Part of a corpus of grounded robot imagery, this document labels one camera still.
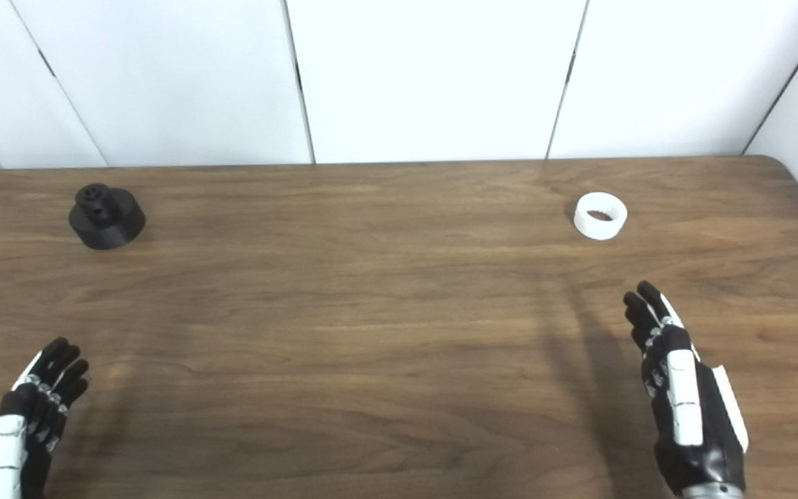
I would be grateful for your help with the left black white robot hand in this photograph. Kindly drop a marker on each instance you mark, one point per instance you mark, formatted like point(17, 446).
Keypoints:
point(7, 443)

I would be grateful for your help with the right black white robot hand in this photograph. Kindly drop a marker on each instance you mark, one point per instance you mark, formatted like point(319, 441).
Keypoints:
point(684, 402)

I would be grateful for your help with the round black plastic part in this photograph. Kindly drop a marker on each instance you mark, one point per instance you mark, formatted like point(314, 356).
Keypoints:
point(109, 223)

